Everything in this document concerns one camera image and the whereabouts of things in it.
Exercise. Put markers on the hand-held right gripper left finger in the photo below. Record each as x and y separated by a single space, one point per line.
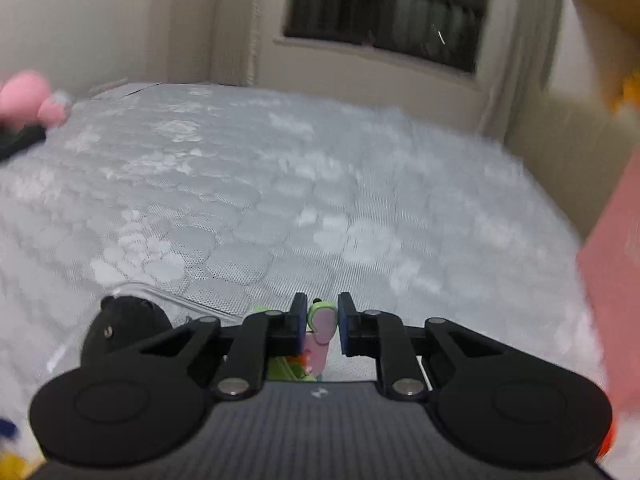
300 325

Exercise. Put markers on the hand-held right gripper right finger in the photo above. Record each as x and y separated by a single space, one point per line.
343 322

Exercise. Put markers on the green and pink toy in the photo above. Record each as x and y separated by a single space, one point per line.
322 325

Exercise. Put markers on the clear glass food container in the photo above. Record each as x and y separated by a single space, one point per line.
165 296

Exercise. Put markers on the black plush toy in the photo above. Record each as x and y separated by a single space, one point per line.
125 325

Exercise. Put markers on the grey quilted mattress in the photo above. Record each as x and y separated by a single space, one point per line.
250 185

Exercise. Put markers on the pink paper bag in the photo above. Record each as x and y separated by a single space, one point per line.
617 285

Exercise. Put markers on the beige padded headboard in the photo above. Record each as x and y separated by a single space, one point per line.
565 155

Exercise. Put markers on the white curtain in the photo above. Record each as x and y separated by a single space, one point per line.
235 20
520 50

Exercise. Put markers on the dark window with railing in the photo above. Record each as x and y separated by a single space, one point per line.
385 10

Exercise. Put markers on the black cloth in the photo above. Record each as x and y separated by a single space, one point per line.
17 142

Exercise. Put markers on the pink plush toy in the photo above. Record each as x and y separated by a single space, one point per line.
22 95

